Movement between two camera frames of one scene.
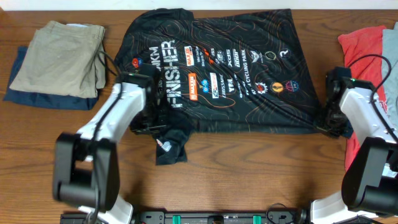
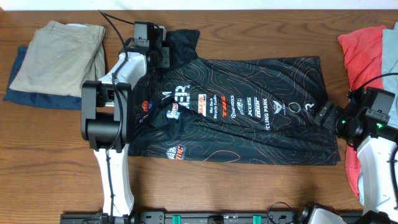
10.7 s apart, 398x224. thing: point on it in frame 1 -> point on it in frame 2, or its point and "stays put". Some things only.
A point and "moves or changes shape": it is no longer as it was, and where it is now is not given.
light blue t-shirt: x=390 y=71 stays put
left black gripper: x=149 y=126 -> x=165 y=57
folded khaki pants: x=63 y=60 stays put
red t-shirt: x=363 y=53 stays put
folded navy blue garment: x=42 y=99 stays put
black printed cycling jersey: x=234 y=72 moves or changes shape
